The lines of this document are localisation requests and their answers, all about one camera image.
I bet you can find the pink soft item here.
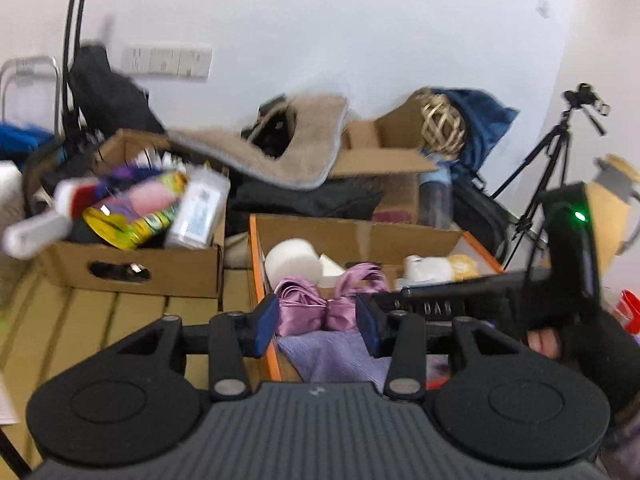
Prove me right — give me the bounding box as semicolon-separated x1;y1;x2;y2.
127;180;181;217

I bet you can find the purple feathery toy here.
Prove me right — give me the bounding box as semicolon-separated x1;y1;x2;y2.
97;165;161;196

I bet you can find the black camera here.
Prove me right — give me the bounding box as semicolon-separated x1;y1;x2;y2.
562;82;611;136

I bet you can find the yellow roll with grey cap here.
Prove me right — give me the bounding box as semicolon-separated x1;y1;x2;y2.
585;155;640;273

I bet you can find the black cloth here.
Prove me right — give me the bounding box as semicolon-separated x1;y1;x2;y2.
227;177;386;221

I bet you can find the white metal frame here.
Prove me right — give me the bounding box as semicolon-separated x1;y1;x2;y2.
0;55;63;136

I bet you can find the clear plastic container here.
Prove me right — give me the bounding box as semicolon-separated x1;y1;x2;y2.
165;166;232;251

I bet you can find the orange-edged cardboard box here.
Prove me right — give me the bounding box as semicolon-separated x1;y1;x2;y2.
247;212;506;396

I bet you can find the red plastic bin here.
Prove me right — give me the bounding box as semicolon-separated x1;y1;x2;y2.
620;289;640;336

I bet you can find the white and yellow plush toy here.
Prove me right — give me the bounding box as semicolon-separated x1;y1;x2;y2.
402;254;481;286

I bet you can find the small white box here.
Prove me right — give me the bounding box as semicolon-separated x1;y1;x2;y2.
317;253;347;289

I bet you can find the white bottle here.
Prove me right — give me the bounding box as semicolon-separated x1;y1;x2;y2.
2;210;73;261

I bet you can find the woven rattan ball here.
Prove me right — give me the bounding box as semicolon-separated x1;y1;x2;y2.
419;92;467;156

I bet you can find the person's right hand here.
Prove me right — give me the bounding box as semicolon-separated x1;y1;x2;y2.
527;329;563;359

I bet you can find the purple satin cloth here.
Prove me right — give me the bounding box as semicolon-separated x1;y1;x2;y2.
274;261;391;336

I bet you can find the black lamp stand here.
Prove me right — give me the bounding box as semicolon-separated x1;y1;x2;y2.
60;0;108;146

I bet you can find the open brown cardboard box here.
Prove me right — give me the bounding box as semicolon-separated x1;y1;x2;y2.
327;92;441;226

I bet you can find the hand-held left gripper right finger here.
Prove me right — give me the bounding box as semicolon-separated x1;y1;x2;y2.
354;294;532;401

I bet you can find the dark blue cloth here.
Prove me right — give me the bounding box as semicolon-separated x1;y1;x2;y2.
432;87;520;181

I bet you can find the white wall socket panel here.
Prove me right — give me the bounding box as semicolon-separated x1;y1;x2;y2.
122;46;213;80

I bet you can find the lavender ribbed cloth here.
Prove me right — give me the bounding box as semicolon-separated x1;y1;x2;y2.
277;330;396;396

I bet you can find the clear water bottle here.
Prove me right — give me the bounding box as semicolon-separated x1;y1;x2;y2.
419;166;453;228

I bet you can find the black backpack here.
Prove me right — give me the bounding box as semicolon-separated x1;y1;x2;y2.
67;45;166;137

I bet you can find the black tripod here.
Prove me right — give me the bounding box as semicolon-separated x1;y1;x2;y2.
492;107;576;271

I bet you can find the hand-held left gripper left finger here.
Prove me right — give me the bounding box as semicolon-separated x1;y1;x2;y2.
107;292;282;401

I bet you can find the beige fleece mat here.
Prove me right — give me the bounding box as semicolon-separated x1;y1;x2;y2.
167;94;349;191

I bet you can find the cardboard box with handle hole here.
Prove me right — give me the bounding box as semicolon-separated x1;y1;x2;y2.
22;129;228;298

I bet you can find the black rod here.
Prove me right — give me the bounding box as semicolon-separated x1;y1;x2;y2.
0;427;32;478

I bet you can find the blue fluffy cloth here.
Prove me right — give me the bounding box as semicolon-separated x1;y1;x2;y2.
0;122;56;166

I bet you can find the colourful snack packet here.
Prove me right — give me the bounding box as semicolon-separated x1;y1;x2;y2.
82;170;188;251

